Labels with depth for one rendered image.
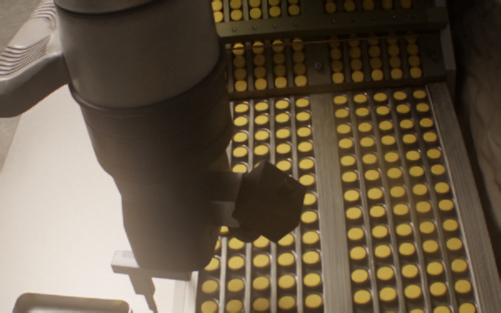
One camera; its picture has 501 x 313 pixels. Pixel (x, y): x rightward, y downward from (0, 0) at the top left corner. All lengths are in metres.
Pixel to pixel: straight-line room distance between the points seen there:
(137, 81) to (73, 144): 0.57
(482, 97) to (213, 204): 0.30
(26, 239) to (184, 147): 0.47
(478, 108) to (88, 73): 0.38
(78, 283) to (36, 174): 0.18
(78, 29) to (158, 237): 0.13
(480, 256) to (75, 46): 0.31
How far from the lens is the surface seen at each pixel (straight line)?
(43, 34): 0.39
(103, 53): 0.33
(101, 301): 0.71
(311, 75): 0.66
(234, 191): 0.41
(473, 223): 0.54
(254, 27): 0.64
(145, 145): 0.36
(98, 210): 0.81
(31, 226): 0.82
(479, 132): 0.63
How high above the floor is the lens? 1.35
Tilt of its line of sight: 42 degrees down
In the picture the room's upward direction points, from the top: 10 degrees counter-clockwise
